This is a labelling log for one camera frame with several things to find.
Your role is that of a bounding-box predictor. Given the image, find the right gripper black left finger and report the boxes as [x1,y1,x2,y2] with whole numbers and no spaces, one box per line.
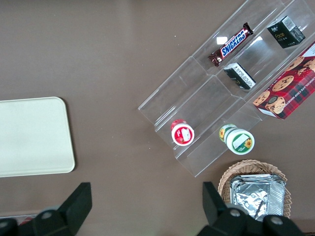
[32,181,93,236]

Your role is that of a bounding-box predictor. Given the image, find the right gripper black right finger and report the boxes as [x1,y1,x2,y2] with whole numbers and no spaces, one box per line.
[198,181,266,236]

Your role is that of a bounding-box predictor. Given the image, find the light wicker basket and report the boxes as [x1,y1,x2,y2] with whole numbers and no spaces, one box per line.
[218,159,292,219]

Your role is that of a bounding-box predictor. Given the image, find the beige rectangular serving tray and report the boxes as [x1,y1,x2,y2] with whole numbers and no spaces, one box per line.
[0,96,76,178]

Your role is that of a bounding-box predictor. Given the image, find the aluminium foil container stack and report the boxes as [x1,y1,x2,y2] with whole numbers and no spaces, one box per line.
[229,174,286,222]

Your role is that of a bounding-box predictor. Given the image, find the green lidded yogurt cup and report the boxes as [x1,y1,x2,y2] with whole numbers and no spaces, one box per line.
[219,123,255,156]

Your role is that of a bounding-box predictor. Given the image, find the red lidded yogurt cup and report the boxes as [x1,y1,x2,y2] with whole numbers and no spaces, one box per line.
[170,118,195,147]

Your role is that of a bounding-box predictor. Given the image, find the clear acrylic stepped display shelf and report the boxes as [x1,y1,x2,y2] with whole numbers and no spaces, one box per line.
[137,0,315,178]

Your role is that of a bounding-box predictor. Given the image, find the black box with white text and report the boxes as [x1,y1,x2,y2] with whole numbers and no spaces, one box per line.
[223,62,256,91]

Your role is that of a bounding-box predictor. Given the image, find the red plaid cookie box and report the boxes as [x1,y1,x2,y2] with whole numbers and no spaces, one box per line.
[252,41,315,120]

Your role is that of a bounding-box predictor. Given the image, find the Snickers chocolate bar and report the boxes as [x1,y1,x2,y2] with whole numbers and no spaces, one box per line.
[208,22,254,68]

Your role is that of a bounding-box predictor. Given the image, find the black box with Face print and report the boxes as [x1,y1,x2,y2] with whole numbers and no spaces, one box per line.
[267,15,306,49]

